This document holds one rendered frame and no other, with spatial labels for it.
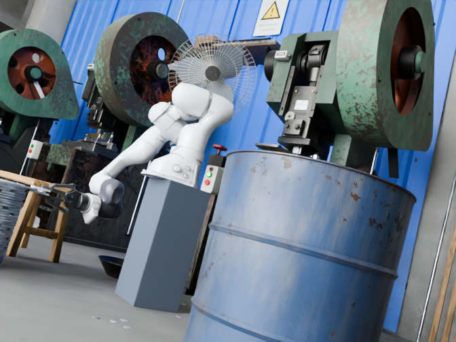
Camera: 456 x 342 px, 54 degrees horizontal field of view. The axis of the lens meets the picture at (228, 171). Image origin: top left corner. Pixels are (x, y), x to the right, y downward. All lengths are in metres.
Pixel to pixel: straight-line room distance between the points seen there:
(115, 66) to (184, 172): 1.61
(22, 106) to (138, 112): 1.74
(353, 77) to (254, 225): 1.28
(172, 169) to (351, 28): 0.97
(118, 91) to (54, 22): 4.11
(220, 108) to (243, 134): 2.32
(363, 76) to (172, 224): 1.00
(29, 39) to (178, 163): 3.33
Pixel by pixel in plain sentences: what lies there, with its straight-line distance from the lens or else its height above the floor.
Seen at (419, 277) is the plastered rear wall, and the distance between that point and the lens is 3.23.
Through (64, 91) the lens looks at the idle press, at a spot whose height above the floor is 1.30.
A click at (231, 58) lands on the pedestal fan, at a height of 1.42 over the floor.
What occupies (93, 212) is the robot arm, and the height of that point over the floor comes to 0.26.
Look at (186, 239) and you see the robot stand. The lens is 1.66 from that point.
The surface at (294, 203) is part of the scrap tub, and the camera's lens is 0.81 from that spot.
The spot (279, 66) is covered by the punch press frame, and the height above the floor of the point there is 1.26.
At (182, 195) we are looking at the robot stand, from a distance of 1.63.
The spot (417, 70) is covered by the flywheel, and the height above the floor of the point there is 1.28.
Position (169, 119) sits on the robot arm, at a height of 0.74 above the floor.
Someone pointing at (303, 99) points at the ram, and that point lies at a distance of 2.38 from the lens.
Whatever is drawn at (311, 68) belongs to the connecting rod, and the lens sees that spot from 2.48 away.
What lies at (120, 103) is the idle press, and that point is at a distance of 3.16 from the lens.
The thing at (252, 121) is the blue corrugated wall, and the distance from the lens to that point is 4.07.
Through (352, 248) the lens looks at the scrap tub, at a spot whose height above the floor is 0.34.
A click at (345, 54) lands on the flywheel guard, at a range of 2.02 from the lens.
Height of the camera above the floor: 0.30
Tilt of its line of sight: 8 degrees up
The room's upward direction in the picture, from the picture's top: 16 degrees clockwise
